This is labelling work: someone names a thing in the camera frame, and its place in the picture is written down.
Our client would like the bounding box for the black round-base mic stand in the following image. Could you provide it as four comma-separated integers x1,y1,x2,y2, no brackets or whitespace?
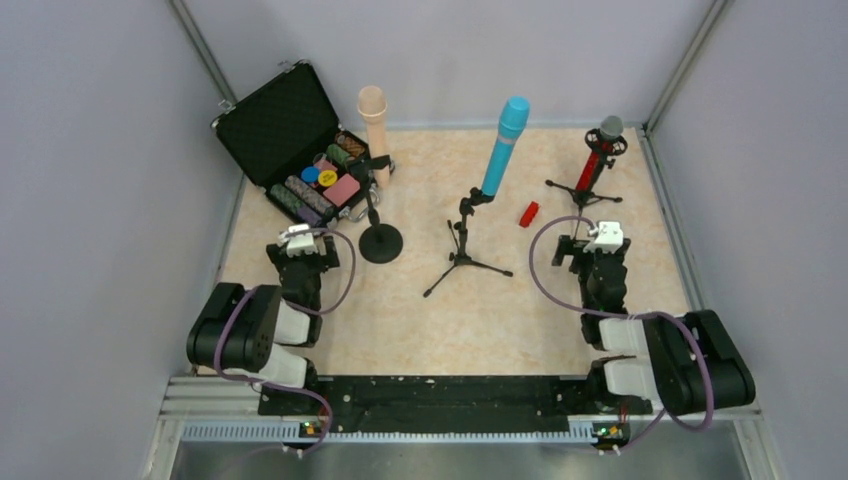
352,155,403,264

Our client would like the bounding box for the black shock-mount tripod stand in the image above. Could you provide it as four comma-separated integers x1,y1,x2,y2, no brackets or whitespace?
545,127,628,216

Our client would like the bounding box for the black tall tripod mic stand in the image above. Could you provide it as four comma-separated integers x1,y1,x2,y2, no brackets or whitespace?
422,187,514,298

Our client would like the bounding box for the red glitter microphone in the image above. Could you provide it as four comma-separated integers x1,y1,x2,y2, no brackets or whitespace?
576,115,628,192

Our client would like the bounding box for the light blue microphone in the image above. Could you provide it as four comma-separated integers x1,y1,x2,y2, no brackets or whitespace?
480,96,530,197

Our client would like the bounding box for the beige microphone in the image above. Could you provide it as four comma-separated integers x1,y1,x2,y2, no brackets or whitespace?
357,85,391,188

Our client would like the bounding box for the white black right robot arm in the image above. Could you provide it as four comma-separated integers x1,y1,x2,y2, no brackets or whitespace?
552,235,756,415

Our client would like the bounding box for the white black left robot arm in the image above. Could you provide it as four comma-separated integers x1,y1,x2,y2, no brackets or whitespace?
186,235,340,388

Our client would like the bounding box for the red toy brick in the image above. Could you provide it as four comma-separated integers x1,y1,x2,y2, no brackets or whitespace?
518,201,540,228

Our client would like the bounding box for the black poker chip case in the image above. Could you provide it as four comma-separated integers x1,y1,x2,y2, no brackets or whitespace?
211,60,380,228

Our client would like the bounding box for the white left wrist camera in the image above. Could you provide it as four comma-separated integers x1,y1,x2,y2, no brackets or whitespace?
277,224,319,258

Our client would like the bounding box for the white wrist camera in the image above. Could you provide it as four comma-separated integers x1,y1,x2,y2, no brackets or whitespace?
583,221,625,254
277,224,319,258

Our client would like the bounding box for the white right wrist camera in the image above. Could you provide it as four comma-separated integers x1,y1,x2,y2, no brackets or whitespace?
583,221,625,254

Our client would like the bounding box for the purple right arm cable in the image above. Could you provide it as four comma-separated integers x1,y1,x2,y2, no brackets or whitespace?
527,215,717,458

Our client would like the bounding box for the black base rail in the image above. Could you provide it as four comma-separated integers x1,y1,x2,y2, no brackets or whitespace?
258,375,651,444

